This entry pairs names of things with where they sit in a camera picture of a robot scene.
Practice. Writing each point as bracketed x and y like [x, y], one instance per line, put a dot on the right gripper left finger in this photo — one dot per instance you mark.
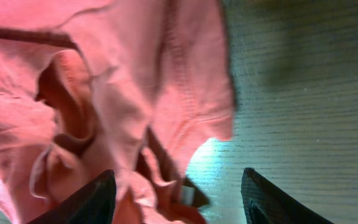
[94, 203]

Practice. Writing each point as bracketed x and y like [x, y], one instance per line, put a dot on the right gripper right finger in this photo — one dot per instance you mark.
[265, 203]

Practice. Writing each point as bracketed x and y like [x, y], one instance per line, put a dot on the red printed t-shirt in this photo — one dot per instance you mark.
[135, 87]

